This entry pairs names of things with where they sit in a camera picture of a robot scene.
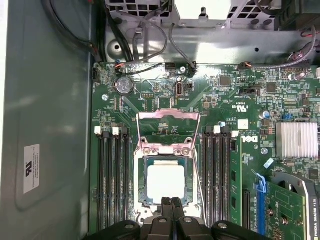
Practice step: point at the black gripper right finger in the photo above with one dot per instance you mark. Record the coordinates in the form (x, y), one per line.
(192, 230)

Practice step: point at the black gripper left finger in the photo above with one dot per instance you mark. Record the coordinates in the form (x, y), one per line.
(157, 230)

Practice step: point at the metal locking lever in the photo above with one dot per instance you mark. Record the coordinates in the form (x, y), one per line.
(202, 200)

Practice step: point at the silver CPU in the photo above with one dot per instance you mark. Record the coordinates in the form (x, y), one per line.
(166, 182)

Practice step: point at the metal socket cover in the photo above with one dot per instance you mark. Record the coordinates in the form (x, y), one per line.
(170, 115)

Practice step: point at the CPU socket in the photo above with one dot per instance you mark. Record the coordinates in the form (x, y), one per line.
(139, 180)

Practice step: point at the black expansion slot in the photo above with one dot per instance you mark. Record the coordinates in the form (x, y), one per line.
(247, 210)

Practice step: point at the blue expansion slot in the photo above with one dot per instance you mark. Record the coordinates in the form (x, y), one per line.
(261, 212)

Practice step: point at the green motherboard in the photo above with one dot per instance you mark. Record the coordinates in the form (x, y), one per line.
(225, 107)

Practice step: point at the white label sticker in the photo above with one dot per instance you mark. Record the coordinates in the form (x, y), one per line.
(31, 175)

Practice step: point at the silver chipset heatsink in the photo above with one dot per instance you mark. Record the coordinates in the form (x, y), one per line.
(297, 140)

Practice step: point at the internal USB port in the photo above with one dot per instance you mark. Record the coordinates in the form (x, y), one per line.
(180, 90)

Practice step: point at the silver coin cell battery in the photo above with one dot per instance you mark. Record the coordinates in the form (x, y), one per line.
(125, 86)

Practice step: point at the black open PC case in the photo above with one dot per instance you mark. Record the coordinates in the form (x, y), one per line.
(50, 100)

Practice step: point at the silver metal drive cage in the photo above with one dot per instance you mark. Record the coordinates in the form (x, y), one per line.
(225, 42)

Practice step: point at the black plastic drive bay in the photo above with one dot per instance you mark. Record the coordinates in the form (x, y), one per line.
(300, 15)

